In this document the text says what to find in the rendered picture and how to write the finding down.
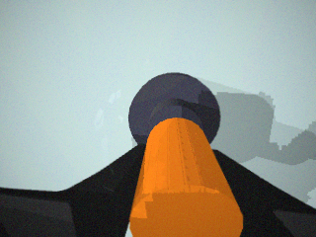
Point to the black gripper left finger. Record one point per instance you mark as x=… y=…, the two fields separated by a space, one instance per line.
x=98 y=206

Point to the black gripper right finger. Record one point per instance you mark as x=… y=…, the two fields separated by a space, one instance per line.
x=267 y=210

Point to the orange knob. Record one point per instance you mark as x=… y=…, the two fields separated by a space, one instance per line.
x=181 y=190

